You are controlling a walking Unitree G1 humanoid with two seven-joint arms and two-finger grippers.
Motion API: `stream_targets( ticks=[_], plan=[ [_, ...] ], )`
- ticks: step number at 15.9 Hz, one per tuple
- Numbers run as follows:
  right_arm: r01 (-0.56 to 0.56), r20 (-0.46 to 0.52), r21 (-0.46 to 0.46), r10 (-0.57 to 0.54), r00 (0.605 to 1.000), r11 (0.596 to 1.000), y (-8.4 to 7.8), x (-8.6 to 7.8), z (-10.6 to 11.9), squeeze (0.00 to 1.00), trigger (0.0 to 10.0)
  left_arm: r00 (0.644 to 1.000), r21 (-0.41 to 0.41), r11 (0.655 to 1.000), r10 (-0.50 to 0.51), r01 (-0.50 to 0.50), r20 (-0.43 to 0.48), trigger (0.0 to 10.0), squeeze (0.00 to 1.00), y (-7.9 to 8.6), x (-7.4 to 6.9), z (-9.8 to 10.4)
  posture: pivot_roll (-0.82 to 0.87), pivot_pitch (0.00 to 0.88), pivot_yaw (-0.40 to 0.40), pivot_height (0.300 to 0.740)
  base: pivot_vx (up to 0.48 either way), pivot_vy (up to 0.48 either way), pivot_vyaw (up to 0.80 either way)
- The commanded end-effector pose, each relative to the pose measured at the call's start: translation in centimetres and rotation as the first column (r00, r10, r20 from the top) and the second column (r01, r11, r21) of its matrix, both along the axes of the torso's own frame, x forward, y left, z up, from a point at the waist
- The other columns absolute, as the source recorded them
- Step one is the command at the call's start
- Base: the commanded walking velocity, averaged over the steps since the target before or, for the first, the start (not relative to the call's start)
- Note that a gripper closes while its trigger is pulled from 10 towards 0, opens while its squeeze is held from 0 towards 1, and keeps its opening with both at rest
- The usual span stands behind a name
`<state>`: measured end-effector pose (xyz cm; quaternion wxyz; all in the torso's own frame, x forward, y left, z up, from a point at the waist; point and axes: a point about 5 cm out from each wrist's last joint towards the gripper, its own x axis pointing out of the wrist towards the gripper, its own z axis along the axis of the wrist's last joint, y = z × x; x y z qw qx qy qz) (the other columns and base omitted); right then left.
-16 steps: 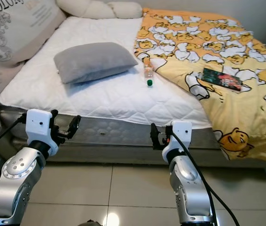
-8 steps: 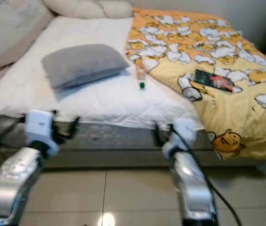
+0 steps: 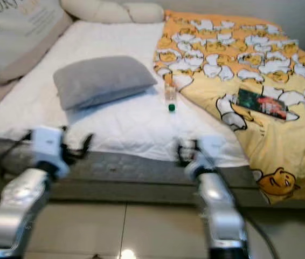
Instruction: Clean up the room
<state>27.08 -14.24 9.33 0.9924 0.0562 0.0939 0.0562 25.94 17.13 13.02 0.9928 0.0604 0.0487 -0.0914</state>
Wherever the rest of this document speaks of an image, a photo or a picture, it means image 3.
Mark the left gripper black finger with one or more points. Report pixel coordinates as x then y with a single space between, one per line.
86 143

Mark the grey pillow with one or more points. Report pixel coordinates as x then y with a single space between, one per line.
101 80

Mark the yellow cartoon egg blanket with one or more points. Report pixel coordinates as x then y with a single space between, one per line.
271 145

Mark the dark red magazine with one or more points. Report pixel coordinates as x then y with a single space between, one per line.
260 103

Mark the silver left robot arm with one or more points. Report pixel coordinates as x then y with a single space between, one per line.
18 205

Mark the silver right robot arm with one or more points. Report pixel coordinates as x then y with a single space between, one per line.
220 210

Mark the white quilted mattress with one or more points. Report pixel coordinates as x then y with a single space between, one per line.
120 129

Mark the grey bed base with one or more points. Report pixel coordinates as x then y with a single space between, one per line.
131 172

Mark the clear bottle green cap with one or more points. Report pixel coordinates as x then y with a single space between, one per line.
170 94

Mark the large printed grey cushion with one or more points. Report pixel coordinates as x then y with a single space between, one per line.
12 38

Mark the long cream bolster pillow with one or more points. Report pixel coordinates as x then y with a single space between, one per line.
93 11

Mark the short cream bolster pillow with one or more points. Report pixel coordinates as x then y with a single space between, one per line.
144 13

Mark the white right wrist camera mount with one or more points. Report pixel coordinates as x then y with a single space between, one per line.
212 147

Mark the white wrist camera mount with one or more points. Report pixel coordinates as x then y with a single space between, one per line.
47 141
212 147

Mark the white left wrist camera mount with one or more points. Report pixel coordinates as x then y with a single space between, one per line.
47 141

